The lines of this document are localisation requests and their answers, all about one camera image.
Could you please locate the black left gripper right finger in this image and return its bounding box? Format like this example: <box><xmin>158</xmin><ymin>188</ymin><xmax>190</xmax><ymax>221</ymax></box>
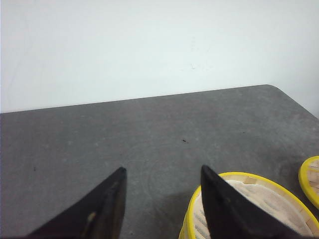
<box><xmin>201</xmin><ymin>165</ymin><xmax>299</xmax><ymax>239</ymax></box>

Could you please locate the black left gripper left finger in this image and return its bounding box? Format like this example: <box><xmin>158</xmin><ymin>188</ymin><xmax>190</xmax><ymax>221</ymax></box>
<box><xmin>26</xmin><ymin>167</ymin><xmax>127</xmax><ymax>239</ymax></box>

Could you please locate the bamboo steamer basket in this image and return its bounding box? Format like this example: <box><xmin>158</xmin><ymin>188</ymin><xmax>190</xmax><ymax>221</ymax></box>
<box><xmin>179</xmin><ymin>172</ymin><xmax>319</xmax><ymax>239</ymax></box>
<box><xmin>298</xmin><ymin>156</ymin><xmax>319</xmax><ymax>209</ymax></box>

